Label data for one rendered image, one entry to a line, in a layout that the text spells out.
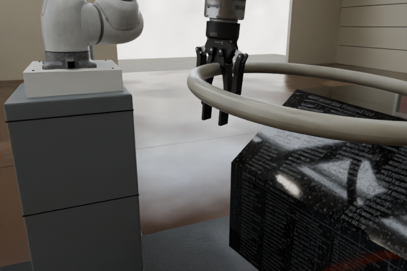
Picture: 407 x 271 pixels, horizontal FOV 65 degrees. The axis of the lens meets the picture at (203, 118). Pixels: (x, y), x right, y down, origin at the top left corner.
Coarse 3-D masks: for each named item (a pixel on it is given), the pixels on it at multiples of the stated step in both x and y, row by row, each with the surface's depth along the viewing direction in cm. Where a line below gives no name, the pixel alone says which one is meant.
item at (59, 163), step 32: (64, 96) 109; (96, 96) 110; (128, 96) 113; (32, 128) 104; (64, 128) 108; (96, 128) 112; (128, 128) 116; (32, 160) 107; (64, 160) 111; (96, 160) 115; (128, 160) 119; (32, 192) 110; (64, 192) 114; (96, 192) 118; (128, 192) 123; (32, 224) 112; (64, 224) 117; (96, 224) 121; (128, 224) 126; (32, 256) 116; (64, 256) 120; (96, 256) 125; (128, 256) 130
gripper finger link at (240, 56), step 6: (240, 54) 68; (240, 60) 68; (246, 60) 70; (234, 66) 70; (240, 66) 70; (234, 72) 70; (240, 72) 70; (234, 78) 70; (240, 78) 71; (234, 84) 71; (240, 84) 72; (234, 90) 71; (240, 90) 72
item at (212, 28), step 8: (208, 24) 69; (216, 24) 68; (224, 24) 67; (232, 24) 68; (208, 32) 69; (216, 32) 68; (224, 32) 68; (232, 32) 68; (208, 40) 73; (216, 40) 72; (224, 40) 70; (232, 40) 69; (208, 48) 73; (216, 48) 72; (224, 48) 71; (232, 48) 69; (216, 56) 72; (232, 56) 72
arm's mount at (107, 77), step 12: (96, 60) 139; (108, 60) 140; (24, 72) 105; (36, 72) 106; (48, 72) 107; (60, 72) 108; (72, 72) 110; (84, 72) 111; (96, 72) 113; (108, 72) 114; (120, 72) 116; (24, 84) 105; (36, 84) 107; (48, 84) 108; (60, 84) 109; (72, 84) 111; (84, 84) 112; (96, 84) 114; (108, 84) 115; (120, 84) 117; (36, 96) 108
